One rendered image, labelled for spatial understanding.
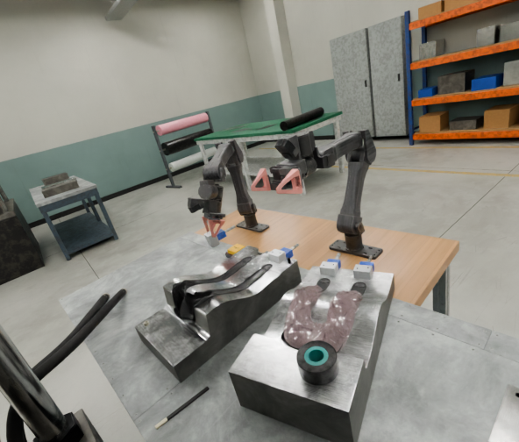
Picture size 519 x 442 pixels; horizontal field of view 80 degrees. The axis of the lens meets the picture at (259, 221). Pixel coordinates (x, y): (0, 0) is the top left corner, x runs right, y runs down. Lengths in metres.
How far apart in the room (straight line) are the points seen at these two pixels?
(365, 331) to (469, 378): 0.22
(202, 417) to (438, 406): 0.50
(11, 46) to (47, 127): 1.39
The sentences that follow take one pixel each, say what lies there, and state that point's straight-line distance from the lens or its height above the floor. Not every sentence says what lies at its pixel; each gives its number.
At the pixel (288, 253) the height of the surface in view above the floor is 0.90.
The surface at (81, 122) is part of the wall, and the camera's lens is 7.47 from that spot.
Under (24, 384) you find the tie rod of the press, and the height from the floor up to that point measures 1.00.
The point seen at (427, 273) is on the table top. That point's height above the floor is 0.80.
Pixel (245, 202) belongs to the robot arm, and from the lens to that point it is 1.54.
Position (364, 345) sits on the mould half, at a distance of 0.79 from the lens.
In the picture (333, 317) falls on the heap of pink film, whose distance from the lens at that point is 0.81.
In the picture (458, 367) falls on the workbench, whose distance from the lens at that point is 0.87.
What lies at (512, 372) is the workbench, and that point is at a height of 0.80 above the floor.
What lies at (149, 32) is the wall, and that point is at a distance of 8.21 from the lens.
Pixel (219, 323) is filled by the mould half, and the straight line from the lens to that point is 0.92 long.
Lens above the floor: 1.44
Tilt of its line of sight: 22 degrees down
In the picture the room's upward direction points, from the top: 14 degrees counter-clockwise
